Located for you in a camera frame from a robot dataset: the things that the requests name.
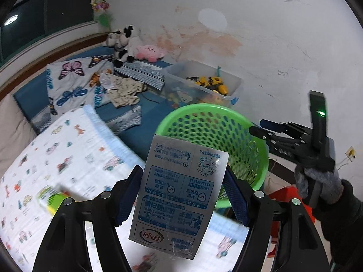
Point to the wall socket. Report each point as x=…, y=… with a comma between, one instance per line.
x=350, y=152

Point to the beige patterned clothes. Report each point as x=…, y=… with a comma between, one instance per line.
x=124, y=90

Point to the pink plush toy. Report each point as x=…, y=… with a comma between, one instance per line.
x=150, y=52

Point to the yellow and green box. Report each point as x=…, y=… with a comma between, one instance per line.
x=52, y=201

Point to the small spotted plush toy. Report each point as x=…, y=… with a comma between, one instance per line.
x=113, y=38

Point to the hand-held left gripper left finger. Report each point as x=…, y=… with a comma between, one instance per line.
x=130, y=195

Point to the white printed blanket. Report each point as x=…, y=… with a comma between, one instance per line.
x=71, y=153

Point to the person's right hand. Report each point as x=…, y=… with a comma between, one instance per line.
x=329, y=184

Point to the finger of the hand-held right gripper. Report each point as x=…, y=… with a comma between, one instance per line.
x=263, y=133
x=270, y=125

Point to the yellow toy vehicle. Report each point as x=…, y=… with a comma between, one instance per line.
x=209, y=82

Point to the clear plastic storage box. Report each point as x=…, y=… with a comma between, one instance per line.
x=181, y=73

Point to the dark glass window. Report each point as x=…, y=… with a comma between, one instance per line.
x=42, y=14

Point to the black and white cow plush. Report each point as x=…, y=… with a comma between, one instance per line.
x=127, y=42

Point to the person's right forearm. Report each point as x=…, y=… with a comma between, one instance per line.
x=343, y=221

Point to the large butterfly print pillow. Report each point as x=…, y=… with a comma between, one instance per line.
x=71, y=82

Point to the green plastic mesh basket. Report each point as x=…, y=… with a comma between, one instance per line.
x=204, y=124

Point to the beige cushion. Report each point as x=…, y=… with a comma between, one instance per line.
x=14, y=136

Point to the brown wooden ledge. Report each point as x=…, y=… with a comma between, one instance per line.
x=42, y=69

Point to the blue padded mat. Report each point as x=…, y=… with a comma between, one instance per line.
x=28, y=99

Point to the blue and white patterned cloth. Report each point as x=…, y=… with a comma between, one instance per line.
x=141, y=72

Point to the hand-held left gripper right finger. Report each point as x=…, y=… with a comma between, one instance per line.
x=235, y=195

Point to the colourful hanging decoration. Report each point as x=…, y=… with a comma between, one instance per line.
x=100, y=5

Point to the red stool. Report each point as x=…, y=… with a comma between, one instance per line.
x=283, y=195

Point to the blue and white milk carton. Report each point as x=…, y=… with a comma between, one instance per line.
x=175, y=192

